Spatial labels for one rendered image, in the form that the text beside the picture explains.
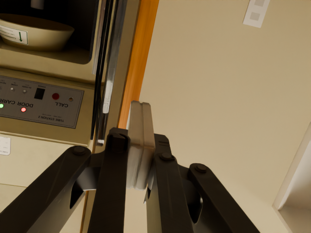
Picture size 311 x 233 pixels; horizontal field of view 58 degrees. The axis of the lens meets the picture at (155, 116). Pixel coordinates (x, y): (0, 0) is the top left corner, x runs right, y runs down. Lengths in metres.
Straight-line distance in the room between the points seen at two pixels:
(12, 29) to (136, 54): 0.28
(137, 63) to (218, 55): 0.61
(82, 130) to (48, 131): 0.06
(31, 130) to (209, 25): 0.73
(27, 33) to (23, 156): 0.29
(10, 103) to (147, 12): 0.32
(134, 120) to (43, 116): 0.43
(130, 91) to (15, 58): 0.26
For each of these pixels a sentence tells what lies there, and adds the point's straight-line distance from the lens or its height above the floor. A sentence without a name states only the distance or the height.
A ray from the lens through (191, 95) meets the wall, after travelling 1.11.
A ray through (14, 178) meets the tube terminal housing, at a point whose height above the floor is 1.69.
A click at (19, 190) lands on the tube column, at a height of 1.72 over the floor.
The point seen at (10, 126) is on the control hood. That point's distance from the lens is 0.60.
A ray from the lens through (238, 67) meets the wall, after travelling 1.13.
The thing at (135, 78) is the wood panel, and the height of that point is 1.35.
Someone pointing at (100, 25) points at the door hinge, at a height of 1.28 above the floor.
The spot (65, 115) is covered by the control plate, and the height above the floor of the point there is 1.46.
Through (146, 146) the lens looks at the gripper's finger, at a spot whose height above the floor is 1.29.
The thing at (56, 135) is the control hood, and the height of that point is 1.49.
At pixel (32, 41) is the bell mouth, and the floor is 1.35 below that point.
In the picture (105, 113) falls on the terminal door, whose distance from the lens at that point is 0.31.
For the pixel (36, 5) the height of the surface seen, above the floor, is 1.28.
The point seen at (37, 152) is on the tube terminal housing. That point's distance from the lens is 0.74.
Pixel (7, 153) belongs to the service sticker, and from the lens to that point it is 0.76.
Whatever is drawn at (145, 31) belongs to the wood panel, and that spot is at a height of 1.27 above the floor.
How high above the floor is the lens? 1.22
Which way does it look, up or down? 21 degrees up
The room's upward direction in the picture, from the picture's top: 167 degrees counter-clockwise
